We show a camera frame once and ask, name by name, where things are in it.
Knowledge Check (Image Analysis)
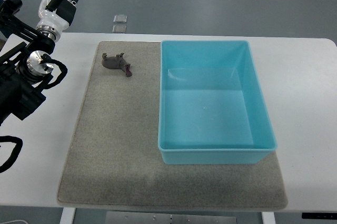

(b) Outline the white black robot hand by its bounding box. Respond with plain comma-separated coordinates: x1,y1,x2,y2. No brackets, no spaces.
37,0,79,32

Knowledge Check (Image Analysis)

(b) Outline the brown toy hippo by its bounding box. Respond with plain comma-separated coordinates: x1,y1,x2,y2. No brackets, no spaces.
102,53,132,77

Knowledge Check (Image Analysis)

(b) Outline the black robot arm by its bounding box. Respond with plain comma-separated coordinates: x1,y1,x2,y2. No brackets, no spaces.
1,0,68,121

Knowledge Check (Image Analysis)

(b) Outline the blue plastic box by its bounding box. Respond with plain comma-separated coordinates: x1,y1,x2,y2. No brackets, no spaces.
158,40,277,165

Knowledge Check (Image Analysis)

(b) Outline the upper floor socket plate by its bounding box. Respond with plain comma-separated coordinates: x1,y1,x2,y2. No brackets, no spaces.
113,15,127,23

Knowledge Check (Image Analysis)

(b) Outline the floor socket plate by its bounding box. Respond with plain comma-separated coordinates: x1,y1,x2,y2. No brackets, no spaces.
113,15,127,23
112,25,127,34

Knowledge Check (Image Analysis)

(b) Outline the lower floor socket plate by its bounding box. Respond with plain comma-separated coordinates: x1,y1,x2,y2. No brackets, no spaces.
112,25,127,34

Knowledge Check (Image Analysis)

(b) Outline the grey felt mat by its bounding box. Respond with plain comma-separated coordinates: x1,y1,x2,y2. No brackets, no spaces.
57,42,288,211

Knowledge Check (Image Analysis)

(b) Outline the white table leg left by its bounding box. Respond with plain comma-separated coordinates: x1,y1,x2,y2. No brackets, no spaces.
60,207,76,224

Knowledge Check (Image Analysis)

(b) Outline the white table leg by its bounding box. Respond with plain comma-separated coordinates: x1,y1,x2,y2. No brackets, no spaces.
60,207,76,224
261,212,276,224

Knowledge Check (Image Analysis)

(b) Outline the metal table crossbar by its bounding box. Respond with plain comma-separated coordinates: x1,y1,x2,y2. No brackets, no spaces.
105,211,237,224

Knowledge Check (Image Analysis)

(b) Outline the white table leg right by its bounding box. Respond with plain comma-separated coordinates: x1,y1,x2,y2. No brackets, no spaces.
261,212,276,224

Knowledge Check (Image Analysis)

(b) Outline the black table control panel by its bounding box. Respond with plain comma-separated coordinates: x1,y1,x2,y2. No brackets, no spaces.
301,212,337,220

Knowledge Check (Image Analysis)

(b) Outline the black braided cable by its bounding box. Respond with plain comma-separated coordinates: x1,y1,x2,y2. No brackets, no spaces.
0,135,24,174

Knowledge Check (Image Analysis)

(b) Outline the white cable on floor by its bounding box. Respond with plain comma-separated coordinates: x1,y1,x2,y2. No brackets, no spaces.
0,218,27,224

